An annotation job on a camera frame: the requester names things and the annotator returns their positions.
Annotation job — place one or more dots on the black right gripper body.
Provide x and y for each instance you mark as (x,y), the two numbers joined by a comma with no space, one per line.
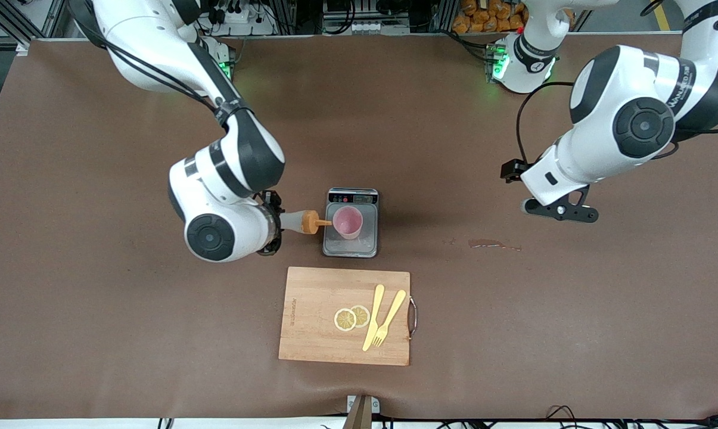
(272,221)

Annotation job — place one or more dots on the clear orange-capped sauce bottle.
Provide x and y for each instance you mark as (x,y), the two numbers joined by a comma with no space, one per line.
(308,222)

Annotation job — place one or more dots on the pink plastic cup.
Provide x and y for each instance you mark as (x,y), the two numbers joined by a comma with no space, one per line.
(350,223)

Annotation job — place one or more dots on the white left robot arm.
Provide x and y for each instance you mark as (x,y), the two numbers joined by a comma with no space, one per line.
(633,119)

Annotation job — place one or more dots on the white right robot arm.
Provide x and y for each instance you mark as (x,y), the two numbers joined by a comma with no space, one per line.
(227,179)

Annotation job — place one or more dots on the spilled liquid puddle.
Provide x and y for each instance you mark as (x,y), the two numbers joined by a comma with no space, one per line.
(493,243)

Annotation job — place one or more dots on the grey digital kitchen scale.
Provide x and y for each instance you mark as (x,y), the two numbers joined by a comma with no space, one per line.
(351,244)

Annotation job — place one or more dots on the wooden cutting board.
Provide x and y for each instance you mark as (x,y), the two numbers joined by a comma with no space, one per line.
(317,316)

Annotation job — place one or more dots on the lemon slice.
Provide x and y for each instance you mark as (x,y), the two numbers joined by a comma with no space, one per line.
(344,320)
(362,314)

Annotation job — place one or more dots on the brown table mat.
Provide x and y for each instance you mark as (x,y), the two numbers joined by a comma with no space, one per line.
(215,333)

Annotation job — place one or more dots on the yellow plastic knife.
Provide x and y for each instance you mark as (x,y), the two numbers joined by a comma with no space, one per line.
(374,316)

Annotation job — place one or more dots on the yellow plastic fork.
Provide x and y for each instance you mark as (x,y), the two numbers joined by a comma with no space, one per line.
(391,316)

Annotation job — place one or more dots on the orange snack packets pile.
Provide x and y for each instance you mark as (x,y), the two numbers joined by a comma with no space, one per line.
(490,15)

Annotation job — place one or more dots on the white power strip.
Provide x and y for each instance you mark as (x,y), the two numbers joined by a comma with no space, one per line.
(242,16)

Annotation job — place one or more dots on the white terminal block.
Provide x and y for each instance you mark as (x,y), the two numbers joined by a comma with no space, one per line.
(379,27)

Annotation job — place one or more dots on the metal table edge bracket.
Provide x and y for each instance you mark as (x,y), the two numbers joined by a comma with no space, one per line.
(363,408)

